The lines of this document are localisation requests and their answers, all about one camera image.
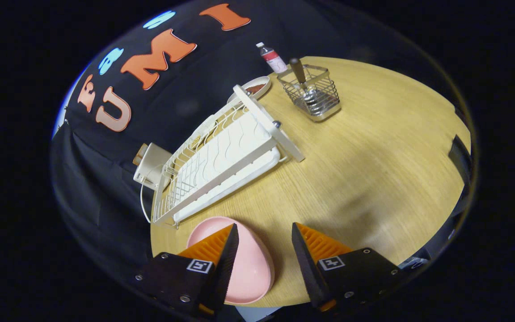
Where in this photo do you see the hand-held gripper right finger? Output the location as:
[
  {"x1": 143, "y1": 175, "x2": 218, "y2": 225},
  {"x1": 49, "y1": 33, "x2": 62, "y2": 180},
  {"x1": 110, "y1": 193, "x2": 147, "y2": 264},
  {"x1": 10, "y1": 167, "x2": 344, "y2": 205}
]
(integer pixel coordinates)
[{"x1": 291, "y1": 222, "x2": 405, "y2": 313}]

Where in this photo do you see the white toaster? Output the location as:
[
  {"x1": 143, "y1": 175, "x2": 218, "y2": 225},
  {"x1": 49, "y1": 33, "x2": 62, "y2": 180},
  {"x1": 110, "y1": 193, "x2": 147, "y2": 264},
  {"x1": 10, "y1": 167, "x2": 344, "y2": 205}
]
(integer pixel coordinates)
[{"x1": 133, "y1": 142, "x2": 173, "y2": 191}]

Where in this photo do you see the pink plate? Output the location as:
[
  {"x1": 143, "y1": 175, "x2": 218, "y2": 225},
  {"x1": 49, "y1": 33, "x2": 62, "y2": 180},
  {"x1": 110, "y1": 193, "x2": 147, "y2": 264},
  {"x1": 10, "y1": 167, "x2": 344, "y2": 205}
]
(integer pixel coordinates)
[{"x1": 187, "y1": 216, "x2": 275, "y2": 305}]

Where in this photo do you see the clear bottle with red label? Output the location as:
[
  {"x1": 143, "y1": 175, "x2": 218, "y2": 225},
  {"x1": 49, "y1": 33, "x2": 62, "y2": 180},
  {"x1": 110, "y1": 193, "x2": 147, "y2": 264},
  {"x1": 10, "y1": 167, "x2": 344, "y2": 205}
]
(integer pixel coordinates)
[{"x1": 256, "y1": 42, "x2": 288, "y2": 74}]

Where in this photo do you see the white dish rack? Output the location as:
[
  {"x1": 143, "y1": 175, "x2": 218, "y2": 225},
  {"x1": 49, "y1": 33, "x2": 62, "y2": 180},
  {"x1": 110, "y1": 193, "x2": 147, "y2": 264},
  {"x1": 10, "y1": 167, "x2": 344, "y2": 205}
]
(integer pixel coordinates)
[{"x1": 152, "y1": 85, "x2": 305, "y2": 226}]

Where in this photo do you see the white plate with meat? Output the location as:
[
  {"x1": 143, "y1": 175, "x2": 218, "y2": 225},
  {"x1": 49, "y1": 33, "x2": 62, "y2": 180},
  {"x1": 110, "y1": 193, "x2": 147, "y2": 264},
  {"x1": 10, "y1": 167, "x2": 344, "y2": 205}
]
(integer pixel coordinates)
[{"x1": 227, "y1": 76, "x2": 271, "y2": 106}]

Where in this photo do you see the spoon with brown handle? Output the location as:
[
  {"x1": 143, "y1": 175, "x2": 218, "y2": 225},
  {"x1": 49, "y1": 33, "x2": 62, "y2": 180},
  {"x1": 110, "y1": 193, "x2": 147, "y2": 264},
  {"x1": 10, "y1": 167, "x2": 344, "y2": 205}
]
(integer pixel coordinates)
[{"x1": 289, "y1": 58, "x2": 320, "y2": 106}]

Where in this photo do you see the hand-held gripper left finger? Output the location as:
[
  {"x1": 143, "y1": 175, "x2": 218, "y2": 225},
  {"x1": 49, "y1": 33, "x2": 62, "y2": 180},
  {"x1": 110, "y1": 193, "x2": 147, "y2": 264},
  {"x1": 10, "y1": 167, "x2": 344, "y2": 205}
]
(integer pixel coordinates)
[{"x1": 134, "y1": 224, "x2": 239, "y2": 318}]

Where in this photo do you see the metal wire basket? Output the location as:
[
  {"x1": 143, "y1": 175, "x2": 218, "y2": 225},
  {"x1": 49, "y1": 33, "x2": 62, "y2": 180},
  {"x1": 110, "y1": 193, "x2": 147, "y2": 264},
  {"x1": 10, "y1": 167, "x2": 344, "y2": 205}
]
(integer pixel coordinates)
[{"x1": 277, "y1": 64, "x2": 342, "y2": 122}]

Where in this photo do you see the grey tape patch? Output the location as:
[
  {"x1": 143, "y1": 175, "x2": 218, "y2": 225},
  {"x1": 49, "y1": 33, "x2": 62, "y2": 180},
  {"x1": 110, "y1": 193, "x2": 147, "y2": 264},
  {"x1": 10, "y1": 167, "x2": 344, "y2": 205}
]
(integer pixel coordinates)
[{"x1": 235, "y1": 305, "x2": 280, "y2": 322}]

